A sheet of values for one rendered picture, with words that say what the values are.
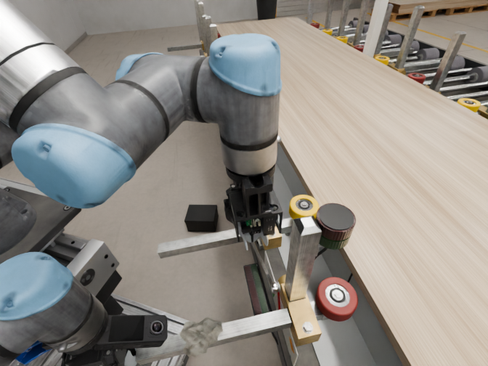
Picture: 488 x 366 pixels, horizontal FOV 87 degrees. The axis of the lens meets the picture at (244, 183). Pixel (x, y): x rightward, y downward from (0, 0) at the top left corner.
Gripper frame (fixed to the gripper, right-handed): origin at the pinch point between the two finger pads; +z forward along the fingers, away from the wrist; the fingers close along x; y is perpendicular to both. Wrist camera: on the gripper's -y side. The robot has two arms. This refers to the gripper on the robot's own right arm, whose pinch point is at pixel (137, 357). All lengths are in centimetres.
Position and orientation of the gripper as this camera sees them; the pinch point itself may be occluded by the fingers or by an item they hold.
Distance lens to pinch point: 67.5
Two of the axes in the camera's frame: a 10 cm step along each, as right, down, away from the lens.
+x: 2.1, 6.6, -7.3
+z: 0.5, 7.3, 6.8
